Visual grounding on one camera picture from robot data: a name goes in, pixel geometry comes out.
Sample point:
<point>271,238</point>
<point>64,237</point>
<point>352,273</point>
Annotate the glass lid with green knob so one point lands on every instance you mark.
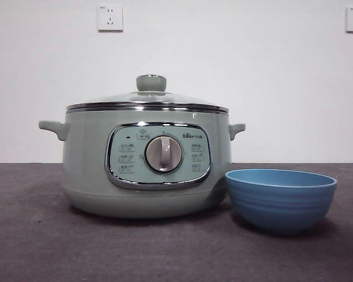
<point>151,83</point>

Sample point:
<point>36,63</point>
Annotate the pale green electric steamer pot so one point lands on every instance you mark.
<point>85,161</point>

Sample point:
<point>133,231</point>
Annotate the blue ribbed bowl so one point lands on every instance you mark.
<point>282,211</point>

